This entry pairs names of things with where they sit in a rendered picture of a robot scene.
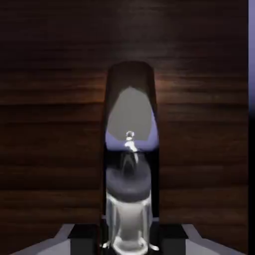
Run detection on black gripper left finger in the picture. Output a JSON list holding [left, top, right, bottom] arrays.
[[8, 223, 102, 255]]

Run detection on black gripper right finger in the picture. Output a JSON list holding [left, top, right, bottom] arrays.
[[158, 223, 247, 255]]

